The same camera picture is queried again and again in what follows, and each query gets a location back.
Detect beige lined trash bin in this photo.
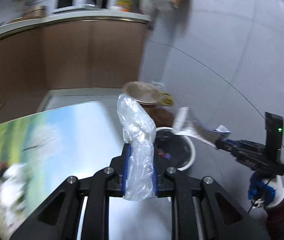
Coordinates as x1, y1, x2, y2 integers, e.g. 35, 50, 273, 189
122, 81, 162, 105

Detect white carton box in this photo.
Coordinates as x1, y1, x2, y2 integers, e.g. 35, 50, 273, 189
0, 162, 29, 233

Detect dark blue foil wrapper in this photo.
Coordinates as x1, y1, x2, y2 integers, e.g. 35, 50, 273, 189
172, 107, 230, 148

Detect white microwave oven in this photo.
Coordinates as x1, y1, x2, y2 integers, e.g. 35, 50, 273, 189
53, 0, 84, 14

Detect brown kitchen cabinets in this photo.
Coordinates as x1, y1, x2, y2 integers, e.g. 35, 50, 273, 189
0, 10, 150, 123

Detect blue white gloved right hand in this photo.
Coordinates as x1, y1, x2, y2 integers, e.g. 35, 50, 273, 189
248, 172, 284, 209

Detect brown round box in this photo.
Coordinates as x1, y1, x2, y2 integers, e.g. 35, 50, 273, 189
23, 5, 47, 18

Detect grey trash bucket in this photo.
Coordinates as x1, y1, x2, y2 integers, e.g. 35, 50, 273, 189
154, 127, 196, 171

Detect clear plastic wrap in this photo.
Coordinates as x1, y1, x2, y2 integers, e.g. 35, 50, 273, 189
117, 94, 156, 201

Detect cooking oil bottle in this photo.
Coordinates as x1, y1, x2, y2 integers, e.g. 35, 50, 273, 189
142, 93, 175, 127

